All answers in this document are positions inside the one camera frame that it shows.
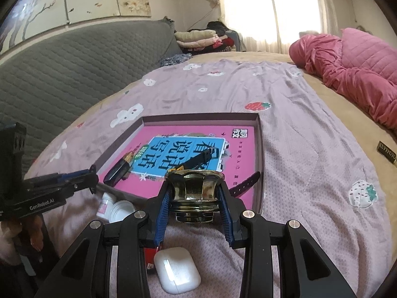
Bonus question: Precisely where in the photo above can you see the red and black packet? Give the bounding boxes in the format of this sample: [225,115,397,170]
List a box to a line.
[143,244,162,272]

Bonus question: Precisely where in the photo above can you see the white earbuds case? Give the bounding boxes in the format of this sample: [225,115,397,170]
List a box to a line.
[154,247,201,295]

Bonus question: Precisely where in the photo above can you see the small white pill bottle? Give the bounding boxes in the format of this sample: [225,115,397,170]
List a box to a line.
[96,192,117,223]

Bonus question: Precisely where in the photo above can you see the black and yellow wristwatch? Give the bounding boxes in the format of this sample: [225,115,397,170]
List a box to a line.
[167,147,261,198]

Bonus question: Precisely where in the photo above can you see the white bottle cap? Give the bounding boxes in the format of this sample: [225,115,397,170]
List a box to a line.
[109,200,136,223]

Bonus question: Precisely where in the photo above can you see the black gold lipstick tube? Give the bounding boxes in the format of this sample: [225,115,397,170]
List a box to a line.
[103,151,134,187]

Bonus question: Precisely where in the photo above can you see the shallow grey cardboard box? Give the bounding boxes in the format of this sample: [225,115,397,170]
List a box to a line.
[96,113,264,203]

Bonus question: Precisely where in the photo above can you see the pink and blue book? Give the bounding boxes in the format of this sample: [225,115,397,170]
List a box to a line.
[98,124,258,198]

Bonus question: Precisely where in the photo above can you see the grey quilted headboard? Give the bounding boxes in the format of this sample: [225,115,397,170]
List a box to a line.
[1,18,180,174]

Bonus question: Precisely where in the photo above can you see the purple patterned bedsheet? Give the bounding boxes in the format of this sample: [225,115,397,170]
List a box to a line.
[27,60,392,297]

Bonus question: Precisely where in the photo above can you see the small black labelled box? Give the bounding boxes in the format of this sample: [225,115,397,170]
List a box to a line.
[377,141,397,165]

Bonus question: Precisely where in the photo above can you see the stack of folded clothes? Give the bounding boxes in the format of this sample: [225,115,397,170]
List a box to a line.
[174,21,246,55]

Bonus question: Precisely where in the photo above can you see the pink quilted duvet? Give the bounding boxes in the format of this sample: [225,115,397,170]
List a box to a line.
[289,28,396,133]

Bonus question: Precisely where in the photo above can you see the white sheer curtains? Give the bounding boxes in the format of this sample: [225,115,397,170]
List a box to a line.
[209,0,338,54]

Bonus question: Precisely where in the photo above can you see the blossom wall painting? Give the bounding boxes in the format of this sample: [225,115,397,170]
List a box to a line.
[1,0,151,54]

